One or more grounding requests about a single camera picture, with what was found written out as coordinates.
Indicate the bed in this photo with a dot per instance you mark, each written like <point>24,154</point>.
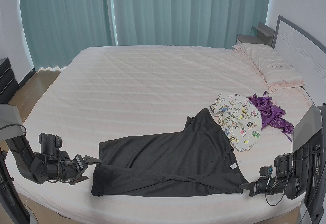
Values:
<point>140,85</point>

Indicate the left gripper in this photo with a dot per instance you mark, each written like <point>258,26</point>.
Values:
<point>72,170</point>

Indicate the black T-shirt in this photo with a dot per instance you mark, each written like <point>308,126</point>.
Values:
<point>165,156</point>

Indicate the black chest of drawers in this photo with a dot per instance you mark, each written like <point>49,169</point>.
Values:
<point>7,80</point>

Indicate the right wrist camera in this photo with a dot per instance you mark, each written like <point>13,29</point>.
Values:
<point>266,170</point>

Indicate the cream pillow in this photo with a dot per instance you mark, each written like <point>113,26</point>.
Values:
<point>272,65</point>

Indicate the white printed garment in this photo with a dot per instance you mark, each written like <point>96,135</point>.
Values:
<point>236,121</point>

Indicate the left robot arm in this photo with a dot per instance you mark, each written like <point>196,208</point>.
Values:
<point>25,164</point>

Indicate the purple garment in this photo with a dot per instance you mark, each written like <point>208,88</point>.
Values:
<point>272,113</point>

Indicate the grey bedside table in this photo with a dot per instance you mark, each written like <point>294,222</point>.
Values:
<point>251,38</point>

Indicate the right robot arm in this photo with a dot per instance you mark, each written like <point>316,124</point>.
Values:
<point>305,141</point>

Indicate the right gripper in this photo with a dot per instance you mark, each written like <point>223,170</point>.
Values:
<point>262,187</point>

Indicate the blue-green curtain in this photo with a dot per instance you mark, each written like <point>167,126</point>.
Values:
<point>191,3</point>
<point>63,14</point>

